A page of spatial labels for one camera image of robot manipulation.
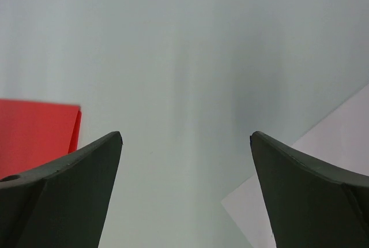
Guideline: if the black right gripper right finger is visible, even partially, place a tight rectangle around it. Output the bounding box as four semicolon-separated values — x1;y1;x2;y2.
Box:
250;131;368;248

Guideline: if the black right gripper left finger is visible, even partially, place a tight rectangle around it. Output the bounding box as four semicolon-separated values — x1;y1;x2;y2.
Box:
1;131;122;248

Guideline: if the white printed paper sheet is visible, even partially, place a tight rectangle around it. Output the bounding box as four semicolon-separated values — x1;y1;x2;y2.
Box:
221;86;368;247

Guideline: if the red file folder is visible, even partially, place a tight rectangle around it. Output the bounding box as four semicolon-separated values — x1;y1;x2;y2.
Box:
1;99;82;179

